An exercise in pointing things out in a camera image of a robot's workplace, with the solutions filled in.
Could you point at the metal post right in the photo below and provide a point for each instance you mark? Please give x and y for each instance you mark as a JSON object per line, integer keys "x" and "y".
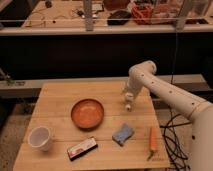
{"x": 181, "y": 19}

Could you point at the orange bowl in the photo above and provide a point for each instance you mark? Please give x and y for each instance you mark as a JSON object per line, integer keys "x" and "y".
{"x": 87, "y": 114}

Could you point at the metal post left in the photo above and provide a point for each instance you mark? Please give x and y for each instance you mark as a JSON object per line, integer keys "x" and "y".
{"x": 87, "y": 4}

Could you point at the black object on shelf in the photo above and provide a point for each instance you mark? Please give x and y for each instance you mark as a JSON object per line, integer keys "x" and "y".
{"x": 119, "y": 17}

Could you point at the metal clamp at left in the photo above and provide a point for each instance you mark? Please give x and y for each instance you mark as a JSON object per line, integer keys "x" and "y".
{"x": 6, "y": 77}

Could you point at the orange basket on shelf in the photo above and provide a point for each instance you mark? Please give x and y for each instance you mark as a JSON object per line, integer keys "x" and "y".
{"x": 141, "y": 15}

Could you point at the metal post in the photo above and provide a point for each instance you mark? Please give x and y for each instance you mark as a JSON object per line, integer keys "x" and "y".
{"x": 181, "y": 19}
{"x": 87, "y": 4}

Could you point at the orange carrot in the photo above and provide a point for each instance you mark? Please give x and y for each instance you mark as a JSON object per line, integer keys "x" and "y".
{"x": 152, "y": 143}

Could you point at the white bottle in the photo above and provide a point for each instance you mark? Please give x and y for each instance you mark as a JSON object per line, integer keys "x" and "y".
{"x": 128, "y": 101}

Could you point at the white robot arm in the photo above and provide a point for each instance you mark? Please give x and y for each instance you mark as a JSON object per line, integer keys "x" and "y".
{"x": 196, "y": 109}

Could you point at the blue sponge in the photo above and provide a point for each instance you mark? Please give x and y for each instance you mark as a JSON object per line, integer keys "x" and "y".
{"x": 121, "y": 135}

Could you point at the white cup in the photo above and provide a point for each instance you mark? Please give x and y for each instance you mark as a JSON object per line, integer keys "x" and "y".
{"x": 40, "y": 138}

